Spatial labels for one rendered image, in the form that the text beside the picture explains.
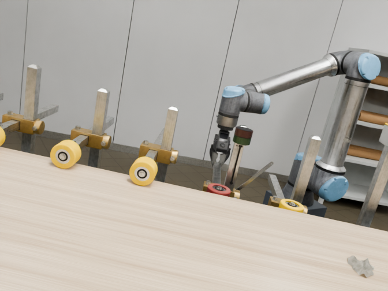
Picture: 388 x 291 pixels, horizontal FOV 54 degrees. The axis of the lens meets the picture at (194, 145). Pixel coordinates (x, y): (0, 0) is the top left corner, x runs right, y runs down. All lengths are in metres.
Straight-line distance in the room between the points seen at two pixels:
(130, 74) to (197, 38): 0.76
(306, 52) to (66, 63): 2.45
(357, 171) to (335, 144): 2.64
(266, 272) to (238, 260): 0.07
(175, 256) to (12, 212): 0.39
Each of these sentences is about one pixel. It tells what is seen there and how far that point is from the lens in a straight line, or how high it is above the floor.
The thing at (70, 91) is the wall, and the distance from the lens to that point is 4.15.
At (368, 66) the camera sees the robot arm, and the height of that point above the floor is 1.39.
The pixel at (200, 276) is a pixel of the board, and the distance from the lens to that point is 0.84.
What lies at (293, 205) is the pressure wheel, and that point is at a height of 0.91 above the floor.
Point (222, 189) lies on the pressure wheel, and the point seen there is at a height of 0.90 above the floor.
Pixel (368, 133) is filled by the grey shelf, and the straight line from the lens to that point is 4.50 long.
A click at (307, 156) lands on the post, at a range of 1.36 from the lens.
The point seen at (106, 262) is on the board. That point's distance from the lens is 0.83.
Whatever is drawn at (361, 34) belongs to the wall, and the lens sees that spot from 4.30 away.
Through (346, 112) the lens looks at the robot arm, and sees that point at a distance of 1.95.
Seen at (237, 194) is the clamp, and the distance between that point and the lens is 1.38.
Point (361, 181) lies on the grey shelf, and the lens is 4.67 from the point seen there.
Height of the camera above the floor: 1.38
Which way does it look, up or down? 16 degrees down
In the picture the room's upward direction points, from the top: 12 degrees clockwise
